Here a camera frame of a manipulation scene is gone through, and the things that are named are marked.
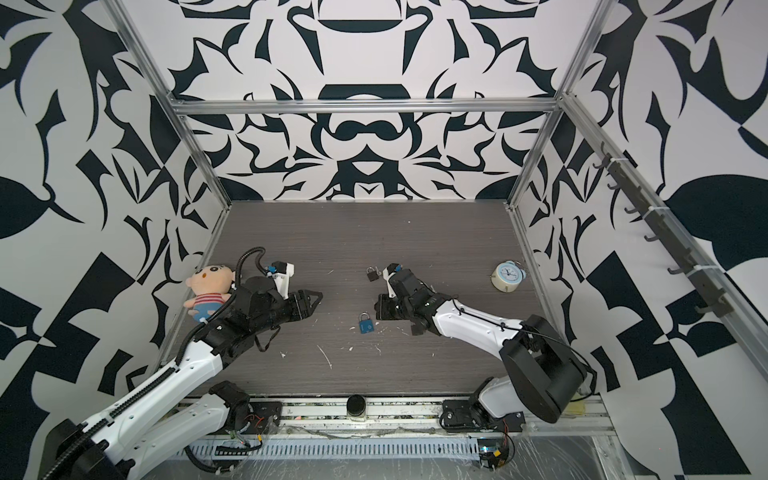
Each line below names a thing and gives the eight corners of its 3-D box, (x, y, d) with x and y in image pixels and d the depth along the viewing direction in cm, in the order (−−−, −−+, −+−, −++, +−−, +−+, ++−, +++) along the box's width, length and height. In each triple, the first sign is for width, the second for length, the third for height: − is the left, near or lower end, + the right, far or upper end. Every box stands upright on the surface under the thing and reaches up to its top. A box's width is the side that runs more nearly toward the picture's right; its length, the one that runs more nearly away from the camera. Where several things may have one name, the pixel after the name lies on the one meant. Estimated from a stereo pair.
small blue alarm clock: (500, 296, 97) (504, 289, 94) (485, 274, 102) (489, 266, 99) (527, 286, 99) (532, 279, 96) (511, 265, 105) (515, 258, 101)
